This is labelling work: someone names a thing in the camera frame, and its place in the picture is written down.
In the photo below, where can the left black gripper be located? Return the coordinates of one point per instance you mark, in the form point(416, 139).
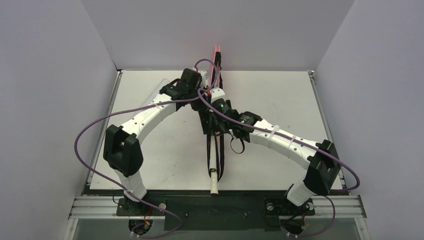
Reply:
point(201, 104)

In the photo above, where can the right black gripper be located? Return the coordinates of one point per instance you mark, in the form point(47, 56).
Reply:
point(209, 123)

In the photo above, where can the white shuttlecock tube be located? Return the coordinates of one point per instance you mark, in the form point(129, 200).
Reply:
point(155, 92)

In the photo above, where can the pink badminton racket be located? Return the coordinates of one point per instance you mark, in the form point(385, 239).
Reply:
point(213, 166)

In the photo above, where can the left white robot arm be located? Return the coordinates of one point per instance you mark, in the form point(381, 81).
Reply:
point(122, 143)

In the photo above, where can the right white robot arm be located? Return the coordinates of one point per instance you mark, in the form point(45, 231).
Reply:
point(319, 159)

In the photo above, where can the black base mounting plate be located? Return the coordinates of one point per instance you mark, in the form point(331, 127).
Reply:
point(177, 210)

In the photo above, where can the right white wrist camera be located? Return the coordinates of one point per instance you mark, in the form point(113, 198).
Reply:
point(217, 93)

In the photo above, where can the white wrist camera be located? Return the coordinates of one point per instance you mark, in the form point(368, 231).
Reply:
point(217, 93)
point(205, 77)

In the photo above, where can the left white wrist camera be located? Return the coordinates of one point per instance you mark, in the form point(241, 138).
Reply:
point(205, 77)

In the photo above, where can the aluminium frame rail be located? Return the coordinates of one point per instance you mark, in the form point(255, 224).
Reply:
point(103, 207)

